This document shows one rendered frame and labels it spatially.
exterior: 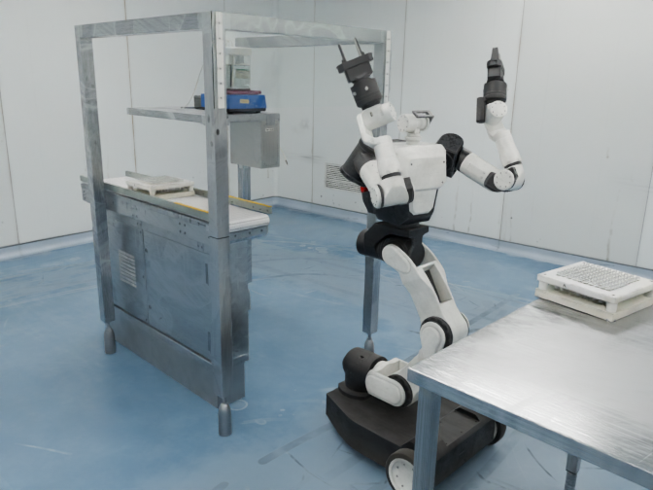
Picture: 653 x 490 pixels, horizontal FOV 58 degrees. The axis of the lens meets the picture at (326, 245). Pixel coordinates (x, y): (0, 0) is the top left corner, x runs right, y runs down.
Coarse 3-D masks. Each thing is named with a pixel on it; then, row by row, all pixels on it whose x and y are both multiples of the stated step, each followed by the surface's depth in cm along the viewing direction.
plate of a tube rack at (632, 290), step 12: (576, 264) 188; (540, 276) 178; (552, 276) 176; (564, 288) 172; (576, 288) 168; (588, 288) 167; (600, 288) 167; (624, 288) 167; (636, 288) 168; (648, 288) 170; (612, 300) 160
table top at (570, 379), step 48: (480, 336) 151; (528, 336) 151; (576, 336) 152; (624, 336) 153; (432, 384) 130; (480, 384) 127; (528, 384) 127; (576, 384) 128; (624, 384) 128; (528, 432) 115; (576, 432) 110; (624, 432) 111
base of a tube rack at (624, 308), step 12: (552, 288) 180; (552, 300) 176; (564, 300) 172; (576, 300) 170; (588, 300) 170; (624, 300) 171; (636, 300) 171; (648, 300) 172; (588, 312) 167; (600, 312) 164; (624, 312) 164
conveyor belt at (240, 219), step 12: (108, 180) 337; (120, 180) 338; (156, 204) 278; (192, 204) 278; (204, 204) 279; (192, 216) 258; (240, 216) 257; (252, 216) 258; (264, 216) 260; (240, 228) 251
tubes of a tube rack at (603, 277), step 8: (568, 272) 177; (576, 272) 177; (584, 272) 178; (592, 272) 178; (600, 272) 178; (608, 272) 178; (616, 272) 178; (592, 280) 172; (600, 280) 171; (608, 280) 171; (616, 280) 171; (624, 280) 172
